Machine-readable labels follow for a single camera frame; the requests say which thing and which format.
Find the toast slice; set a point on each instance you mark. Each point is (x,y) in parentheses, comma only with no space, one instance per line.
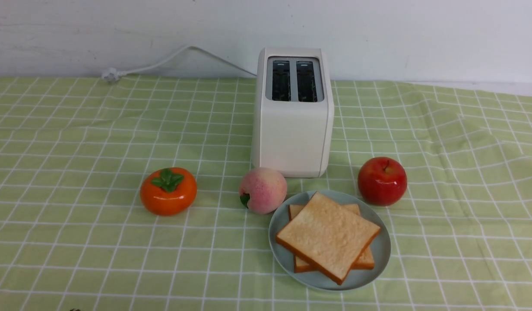
(327,236)
(364,262)

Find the pink peach toy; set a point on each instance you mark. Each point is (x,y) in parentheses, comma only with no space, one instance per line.
(262,190)

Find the white toaster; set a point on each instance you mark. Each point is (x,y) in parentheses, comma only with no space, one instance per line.
(293,112)

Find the orange persimmon toy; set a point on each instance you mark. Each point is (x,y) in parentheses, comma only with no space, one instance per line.
(169,191)

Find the red apple toy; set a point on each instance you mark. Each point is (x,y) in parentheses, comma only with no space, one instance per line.
(382,181)

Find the light blue plate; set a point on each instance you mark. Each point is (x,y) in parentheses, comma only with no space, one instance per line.
(381,246)

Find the green checkered tablecloth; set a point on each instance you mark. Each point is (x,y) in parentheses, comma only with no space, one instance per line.
(74,234)

